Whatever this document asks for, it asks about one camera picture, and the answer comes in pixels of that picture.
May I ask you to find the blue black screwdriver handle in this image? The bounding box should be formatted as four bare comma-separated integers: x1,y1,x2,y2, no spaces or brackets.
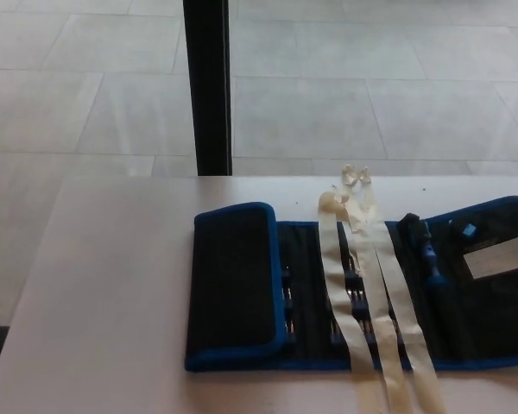
396,212,450,303

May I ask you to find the black toolkit case blue trim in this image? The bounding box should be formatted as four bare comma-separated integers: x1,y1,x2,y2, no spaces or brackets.
184,195,518,373

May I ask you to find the beige masking tape strip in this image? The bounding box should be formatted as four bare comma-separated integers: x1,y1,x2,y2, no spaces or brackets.
357,165,448,414
338,162,409,414
318,191,383,414

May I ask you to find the black vertical post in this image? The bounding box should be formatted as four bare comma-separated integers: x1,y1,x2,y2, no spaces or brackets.
182,0,234,177

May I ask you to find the white label card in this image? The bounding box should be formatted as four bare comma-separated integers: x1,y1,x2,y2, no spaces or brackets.
462,242,518,280

